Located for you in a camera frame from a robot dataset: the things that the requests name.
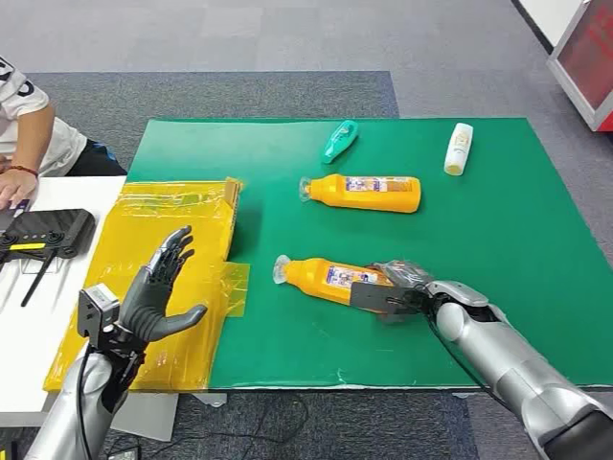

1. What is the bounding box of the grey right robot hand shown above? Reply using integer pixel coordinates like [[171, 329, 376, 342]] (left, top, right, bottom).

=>
[[349, 259, 437, 325]]

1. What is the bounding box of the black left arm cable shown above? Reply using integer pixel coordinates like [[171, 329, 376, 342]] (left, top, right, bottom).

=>
[[75, 344, 96, 460]]

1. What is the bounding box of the white plastic bottle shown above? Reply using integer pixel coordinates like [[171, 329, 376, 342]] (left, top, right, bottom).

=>
[[443, 122, 474, 177]]

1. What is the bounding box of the orange bottle with clear cap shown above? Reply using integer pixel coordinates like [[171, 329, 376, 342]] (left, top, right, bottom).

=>
[[271, 254, 399, 313], [299, 173, 422, 216]]

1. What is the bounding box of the red bracelet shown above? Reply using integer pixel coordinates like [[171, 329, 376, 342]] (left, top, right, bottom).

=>
[[5, 164, 40, 181]]

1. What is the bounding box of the black remote controller with antennas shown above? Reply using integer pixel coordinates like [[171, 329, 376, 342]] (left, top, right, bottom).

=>
[[0, 208, 97, 310]]

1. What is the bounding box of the dark phone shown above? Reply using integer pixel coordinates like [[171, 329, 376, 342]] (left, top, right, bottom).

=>
[[0, 198, 32, 234]]

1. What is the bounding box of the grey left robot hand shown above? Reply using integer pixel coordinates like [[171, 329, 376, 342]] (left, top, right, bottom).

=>
[[117, 225, 208, 349]]

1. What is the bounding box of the yellow film-wrapped flat box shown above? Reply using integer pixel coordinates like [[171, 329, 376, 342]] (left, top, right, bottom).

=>
[[43, 176, 252, 394]]

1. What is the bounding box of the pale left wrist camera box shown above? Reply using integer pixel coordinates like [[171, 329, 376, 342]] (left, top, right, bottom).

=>
[[78, 284, 121, 352]]

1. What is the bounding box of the person's hand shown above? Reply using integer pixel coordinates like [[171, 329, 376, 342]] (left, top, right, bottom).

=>
[[0, 166, 39, 212]]

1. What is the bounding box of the red cabinet with white frame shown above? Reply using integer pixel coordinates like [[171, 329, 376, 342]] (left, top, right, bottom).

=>
[[547, 0, 613, 134]]

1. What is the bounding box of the person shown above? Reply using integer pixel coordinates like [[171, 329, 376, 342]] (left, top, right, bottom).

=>
[[0, 56, 129, 212]]

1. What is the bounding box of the teal plastic bottle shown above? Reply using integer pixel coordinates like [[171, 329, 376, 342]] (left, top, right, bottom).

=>
[[321, 119, 359, 166]]

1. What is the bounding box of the green table mat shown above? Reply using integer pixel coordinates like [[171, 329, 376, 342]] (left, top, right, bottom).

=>
[[126, 117, 613, 390]]

